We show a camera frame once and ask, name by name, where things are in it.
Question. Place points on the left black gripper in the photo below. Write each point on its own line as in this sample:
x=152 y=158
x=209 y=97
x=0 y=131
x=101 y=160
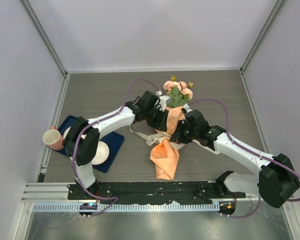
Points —
x=161 y=124

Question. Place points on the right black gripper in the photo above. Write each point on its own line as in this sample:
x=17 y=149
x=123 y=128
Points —
x=177 y=137

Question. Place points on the kraft wrapping paper sheet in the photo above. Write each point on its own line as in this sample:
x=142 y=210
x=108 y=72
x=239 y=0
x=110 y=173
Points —
x=165 y=155

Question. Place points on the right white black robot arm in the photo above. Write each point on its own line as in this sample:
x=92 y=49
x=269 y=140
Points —
x=273 y=178

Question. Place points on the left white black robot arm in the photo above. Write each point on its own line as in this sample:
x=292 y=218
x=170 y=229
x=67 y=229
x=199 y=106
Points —
x=81 y=140

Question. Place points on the dark blue tray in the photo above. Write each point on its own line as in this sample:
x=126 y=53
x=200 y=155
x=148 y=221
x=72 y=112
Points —
x=113 y=140

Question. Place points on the white bowl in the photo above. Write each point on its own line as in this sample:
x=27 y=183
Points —
x=102 y=153

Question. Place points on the brown rimmed cream bowl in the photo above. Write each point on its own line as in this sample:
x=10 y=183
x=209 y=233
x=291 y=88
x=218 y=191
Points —
x=65 y=135

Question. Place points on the pink cup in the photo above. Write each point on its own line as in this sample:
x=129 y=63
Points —
x=53 y=139

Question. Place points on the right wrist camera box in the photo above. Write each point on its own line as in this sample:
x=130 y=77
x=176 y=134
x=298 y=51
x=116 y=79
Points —
x=186 y=109

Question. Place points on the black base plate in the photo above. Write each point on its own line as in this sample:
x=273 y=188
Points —
x=162 y=192

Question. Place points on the slotted white cable duct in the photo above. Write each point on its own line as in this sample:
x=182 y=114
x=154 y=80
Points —
x=85 y=207

